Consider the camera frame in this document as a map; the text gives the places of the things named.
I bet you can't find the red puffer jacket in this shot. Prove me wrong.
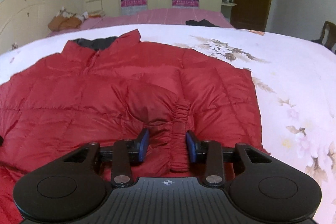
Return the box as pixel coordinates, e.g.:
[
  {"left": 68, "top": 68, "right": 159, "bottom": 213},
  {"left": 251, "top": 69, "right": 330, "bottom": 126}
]
[{"left": 1, "top": 30, "right": 262, "bottom": 223}]

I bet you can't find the orange patterned pillow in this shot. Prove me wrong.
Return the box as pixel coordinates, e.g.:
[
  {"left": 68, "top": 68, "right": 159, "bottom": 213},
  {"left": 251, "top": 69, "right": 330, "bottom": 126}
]
[{"left": 48, "top": 7, "right": 88, "bottom": 31}]

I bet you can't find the cream curved headboard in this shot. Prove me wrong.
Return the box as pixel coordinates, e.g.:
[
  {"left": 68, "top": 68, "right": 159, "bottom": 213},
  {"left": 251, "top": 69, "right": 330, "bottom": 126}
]
[{"left": 0, "top": 0, "right": 81, "bottom": 54}]

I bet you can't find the wooden chair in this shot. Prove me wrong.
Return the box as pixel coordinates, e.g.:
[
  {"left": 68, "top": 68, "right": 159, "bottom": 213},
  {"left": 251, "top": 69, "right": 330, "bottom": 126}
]
[{"left": 317, "top": 21, "right": 336, "bottom": 50}]

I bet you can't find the white floral bed sheet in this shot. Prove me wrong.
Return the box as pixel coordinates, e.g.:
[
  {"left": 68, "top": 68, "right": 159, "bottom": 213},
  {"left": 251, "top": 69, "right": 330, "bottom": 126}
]
[{"left": 1, "top": 24, "right": 335, "bottom": 223}]

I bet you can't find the black garment on bed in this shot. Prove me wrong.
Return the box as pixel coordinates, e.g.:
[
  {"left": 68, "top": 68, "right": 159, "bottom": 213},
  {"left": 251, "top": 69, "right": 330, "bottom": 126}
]
[{"left": 185, "top": 19, "right": 219, "bottom": 27}]

